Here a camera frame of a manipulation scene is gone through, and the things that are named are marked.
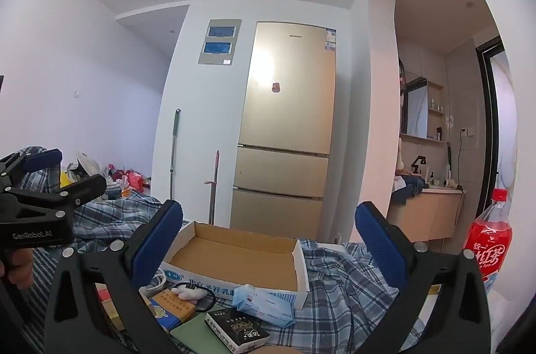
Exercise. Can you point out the white wall outlet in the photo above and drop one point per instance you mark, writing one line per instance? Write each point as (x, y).
(465, 131)

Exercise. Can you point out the red plastic bags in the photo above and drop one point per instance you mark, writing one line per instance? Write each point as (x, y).
(130, 177)

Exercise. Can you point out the gold refrigerator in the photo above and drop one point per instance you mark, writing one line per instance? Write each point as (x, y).
(284, 128)

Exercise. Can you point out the light blue wet wipes pack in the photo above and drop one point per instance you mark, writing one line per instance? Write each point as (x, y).
(264, 303)

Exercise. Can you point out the black tissue pack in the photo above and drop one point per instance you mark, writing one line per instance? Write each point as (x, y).
(234, 327)

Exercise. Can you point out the white toilet paper roll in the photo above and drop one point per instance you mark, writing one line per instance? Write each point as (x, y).
(450, 182)

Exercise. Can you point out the black faucet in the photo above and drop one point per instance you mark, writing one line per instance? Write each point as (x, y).
(418, 163)

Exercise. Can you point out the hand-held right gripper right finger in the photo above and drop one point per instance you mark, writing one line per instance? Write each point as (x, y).
(381, 249)

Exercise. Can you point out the yellow bag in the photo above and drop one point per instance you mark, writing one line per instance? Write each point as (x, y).
(66, 180)

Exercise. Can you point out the blue plaid shirt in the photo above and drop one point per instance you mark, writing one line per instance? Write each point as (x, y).
(335, 287)

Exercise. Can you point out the brown fridge magnet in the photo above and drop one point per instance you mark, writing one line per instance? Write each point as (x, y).
(275, 87)

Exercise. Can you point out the person's left hand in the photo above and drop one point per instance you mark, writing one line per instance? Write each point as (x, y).
(16, 264)

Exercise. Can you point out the bathroom mirror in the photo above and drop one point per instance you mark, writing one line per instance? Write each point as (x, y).
(416, 109)

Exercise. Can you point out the blue clothes pile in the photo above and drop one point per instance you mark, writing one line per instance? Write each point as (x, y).
(408, 186)

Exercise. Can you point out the small orange yellow box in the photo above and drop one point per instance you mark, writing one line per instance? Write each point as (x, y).
(171, 308)

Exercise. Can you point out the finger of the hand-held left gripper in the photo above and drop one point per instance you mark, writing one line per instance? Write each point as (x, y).
(83, 188)
(42, 159)

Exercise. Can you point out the green notepad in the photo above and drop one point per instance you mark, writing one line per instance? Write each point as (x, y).
(197, 337)

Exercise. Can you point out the wooden vanity cabinet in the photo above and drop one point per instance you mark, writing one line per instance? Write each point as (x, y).
(431, 211)

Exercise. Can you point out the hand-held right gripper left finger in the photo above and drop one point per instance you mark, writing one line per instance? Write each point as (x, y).
(157, 241)

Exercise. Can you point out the black hair dryer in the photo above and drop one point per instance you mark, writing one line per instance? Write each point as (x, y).
(439, 133)

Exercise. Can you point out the grey wall panel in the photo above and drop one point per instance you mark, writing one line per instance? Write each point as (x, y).
(220, 42)

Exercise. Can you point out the black door frame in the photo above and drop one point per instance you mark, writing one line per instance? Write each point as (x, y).
(490, 107)

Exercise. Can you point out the white plush toy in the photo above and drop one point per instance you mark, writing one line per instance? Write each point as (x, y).
(186, 291)

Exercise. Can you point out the cardboard box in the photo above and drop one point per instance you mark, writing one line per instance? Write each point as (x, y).
(234, 253)

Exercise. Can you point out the red drink bottle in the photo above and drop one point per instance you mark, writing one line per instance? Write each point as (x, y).
(488, 245)

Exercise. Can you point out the wooden wall shelf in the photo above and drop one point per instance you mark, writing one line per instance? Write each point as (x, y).
(435, 109)

